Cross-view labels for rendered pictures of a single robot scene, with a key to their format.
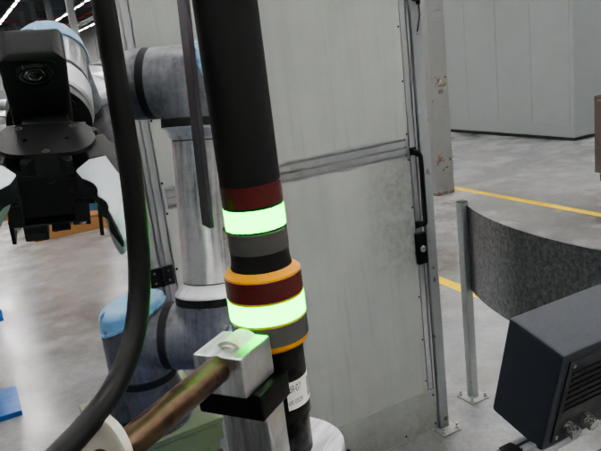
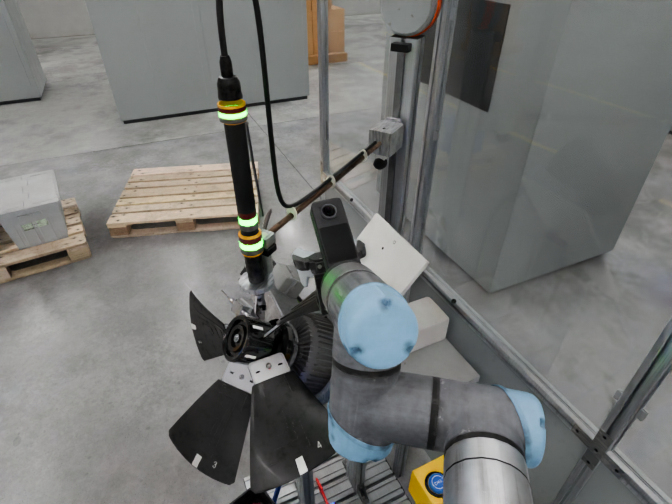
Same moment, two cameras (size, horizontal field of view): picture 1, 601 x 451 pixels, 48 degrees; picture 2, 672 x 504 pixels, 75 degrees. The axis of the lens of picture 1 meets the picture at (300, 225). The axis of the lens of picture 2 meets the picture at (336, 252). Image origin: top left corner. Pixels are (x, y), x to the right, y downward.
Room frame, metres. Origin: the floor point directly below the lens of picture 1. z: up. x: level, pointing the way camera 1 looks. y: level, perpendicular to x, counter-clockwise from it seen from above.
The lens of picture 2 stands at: (1.03, 0.20, 2.04)
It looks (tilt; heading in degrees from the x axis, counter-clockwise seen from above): 37 degrees down; 182
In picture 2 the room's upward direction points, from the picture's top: straight up
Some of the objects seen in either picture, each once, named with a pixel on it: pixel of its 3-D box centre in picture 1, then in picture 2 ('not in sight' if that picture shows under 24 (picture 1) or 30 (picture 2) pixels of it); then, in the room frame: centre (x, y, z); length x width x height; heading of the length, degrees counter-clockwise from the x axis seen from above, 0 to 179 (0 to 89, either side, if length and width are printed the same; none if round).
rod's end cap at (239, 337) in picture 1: (238, 352); not in sight; (0.33, 0.04, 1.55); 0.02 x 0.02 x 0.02; 62
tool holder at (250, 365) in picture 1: (271, 399); (257, 261); (0.35, 0.03, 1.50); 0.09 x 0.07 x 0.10; 152
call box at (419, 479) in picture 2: not in sight; (451, 486); (0.54, 0.45, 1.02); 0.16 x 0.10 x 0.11; 117
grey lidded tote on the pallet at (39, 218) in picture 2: not in sight; (34, 209); (-1.78, -2.18, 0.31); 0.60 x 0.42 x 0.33; 33
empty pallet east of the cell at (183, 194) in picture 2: not in sight; (192, 195); (-2.44, -1.20, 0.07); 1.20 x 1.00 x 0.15; 100
